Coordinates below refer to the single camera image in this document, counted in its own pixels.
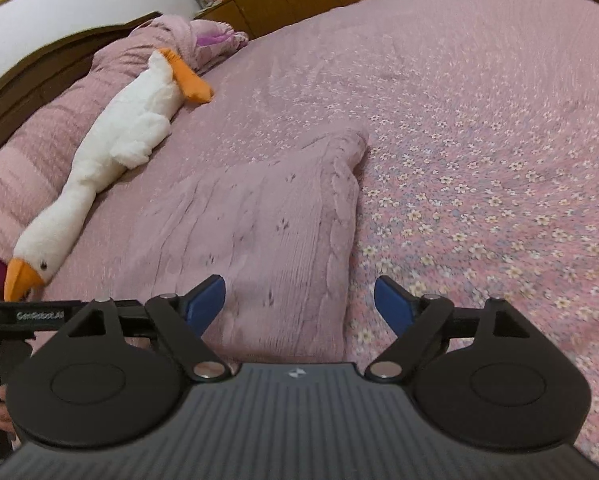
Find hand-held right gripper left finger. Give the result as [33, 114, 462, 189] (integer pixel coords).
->
[57, 274, 233, 381]

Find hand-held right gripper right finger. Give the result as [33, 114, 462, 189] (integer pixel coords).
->
[364, 275, 535, 381]

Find pink knit cardigan pearl buttons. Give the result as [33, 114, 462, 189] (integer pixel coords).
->
[112, 127, 370, 363]

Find pink floral bedspread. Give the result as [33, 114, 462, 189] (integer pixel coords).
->
[40, 0, 599, 461]

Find folded pink blanket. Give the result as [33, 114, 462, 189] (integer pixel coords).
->
[0, 15, 220, 261]

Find white plush goose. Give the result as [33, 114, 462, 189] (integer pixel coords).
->
[4, 47, 215, 303]

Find brown wooden headboard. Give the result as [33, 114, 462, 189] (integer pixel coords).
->
[0, 10, 163, 168]

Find purple floral pillow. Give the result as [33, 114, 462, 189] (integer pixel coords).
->
[190, 20, 250, 63]

